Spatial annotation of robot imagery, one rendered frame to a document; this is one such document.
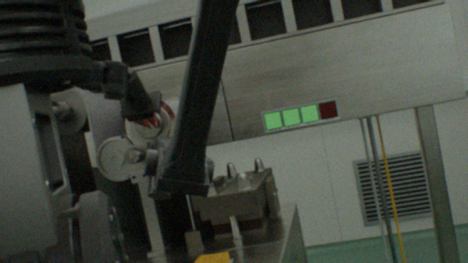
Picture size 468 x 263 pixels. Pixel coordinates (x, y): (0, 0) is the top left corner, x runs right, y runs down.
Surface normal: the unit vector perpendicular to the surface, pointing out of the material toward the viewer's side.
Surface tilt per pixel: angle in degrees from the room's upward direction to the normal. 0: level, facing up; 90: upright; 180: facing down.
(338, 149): 90
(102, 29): 90
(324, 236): 90
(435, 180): 90
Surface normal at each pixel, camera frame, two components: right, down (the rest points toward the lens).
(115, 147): -0.18, 0.09
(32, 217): 0.19, 0.01
